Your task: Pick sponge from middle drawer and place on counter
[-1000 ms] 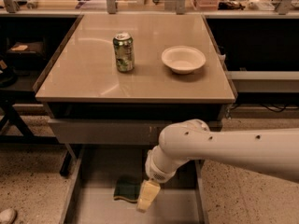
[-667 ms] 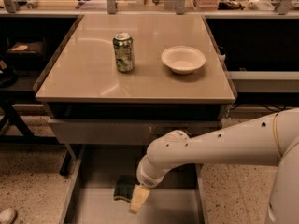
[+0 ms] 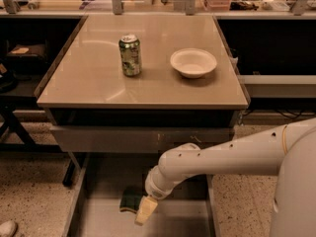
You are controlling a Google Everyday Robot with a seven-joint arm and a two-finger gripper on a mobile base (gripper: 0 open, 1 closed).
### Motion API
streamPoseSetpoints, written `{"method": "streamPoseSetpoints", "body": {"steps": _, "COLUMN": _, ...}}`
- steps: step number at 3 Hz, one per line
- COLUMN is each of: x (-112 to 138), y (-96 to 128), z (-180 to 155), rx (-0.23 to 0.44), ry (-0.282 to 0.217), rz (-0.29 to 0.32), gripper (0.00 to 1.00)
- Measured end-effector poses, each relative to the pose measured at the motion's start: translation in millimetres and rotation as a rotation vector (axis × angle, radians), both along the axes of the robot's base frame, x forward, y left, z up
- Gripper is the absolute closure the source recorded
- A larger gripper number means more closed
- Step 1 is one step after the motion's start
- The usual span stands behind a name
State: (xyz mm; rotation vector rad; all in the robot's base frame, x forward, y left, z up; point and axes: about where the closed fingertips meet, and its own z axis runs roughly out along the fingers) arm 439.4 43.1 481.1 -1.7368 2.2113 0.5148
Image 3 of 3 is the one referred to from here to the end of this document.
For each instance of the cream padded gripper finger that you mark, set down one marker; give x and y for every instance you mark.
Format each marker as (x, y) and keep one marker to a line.
(146, 208)

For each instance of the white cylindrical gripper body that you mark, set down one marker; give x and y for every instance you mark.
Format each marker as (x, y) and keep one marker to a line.
(155, 191)

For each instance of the green yellow sponge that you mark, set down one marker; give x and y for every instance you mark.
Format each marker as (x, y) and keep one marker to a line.
(130, 200)

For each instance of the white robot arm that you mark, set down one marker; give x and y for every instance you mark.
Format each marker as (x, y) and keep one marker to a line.
(287, 151)

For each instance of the open grey middle drawer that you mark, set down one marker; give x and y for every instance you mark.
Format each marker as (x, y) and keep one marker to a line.
(187, 212)

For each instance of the grey drawer cabinet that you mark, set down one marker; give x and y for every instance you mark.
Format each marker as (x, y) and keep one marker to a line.
(115, 89)

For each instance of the grey top drawer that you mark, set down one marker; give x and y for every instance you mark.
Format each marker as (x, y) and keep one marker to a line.
(123, 139)

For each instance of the white paper bowl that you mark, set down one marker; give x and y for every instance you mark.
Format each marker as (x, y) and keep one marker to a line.
(193, 62)

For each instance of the green soda can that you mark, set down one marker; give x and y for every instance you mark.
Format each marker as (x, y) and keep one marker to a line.
(130, 55)

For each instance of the white shoe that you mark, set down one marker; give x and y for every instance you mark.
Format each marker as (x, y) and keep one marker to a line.
(8, 228)

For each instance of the black table leg frame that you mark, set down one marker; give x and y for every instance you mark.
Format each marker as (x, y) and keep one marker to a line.
(13, 123)

